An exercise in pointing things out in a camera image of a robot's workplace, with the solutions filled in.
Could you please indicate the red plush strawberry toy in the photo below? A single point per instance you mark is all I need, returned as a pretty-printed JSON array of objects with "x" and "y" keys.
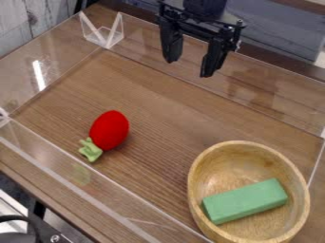
[{"x": 107, "y": 133}]

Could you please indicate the clear acrylic corner bracket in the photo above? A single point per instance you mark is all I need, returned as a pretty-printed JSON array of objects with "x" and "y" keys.
[{"x": 104, "y": 37}]

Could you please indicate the green rectangular block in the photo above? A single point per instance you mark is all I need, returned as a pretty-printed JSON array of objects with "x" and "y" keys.
[{"x": 243, "y": 201}]

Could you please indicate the black metal table frame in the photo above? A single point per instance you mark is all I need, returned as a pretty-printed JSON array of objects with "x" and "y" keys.
[{"x": 53, "y": 229}]

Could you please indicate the wooden bowl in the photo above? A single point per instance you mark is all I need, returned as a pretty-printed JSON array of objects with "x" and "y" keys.
[{"x": 230, "y": 165}]

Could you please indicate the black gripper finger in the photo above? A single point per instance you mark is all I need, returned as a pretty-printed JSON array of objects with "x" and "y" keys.
[
  {"x": 171, "y": 38},
  {"x": 214, "y": 57}
]

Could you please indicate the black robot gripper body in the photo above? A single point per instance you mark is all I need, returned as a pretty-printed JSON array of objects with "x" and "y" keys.
[{"x": 203, "y": 19}]

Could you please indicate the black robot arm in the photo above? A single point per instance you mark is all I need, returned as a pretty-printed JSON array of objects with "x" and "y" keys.
[{"x": 204, "y": 20}]

